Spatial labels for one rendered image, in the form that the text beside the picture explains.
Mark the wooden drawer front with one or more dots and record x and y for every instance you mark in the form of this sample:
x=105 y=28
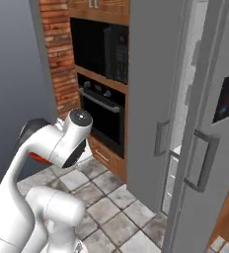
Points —
x=114 y=163

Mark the wooden wall cupboard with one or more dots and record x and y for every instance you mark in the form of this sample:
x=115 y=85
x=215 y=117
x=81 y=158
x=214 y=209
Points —
x=110 y=10

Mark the black microwave oven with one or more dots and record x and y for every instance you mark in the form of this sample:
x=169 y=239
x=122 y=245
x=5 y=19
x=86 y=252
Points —
x=117 y=54

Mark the black oven knob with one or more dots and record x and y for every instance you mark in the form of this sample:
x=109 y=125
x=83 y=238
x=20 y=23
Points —
x=87 y=84
x=107 y=94

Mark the plain grey fridge door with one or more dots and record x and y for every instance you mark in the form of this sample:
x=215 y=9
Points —
x=146 y=82

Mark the black built-in oven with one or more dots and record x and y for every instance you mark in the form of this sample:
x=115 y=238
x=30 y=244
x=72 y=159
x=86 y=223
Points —
x=103 y=122

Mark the fridge with white inside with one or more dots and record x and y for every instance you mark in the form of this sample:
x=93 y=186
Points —
x=189 y=82

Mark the grey fridge door with screen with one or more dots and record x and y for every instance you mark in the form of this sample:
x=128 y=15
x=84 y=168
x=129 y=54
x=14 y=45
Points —
x=198 y=210

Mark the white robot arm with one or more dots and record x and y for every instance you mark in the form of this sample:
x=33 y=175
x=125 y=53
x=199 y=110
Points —
x=17 y=197

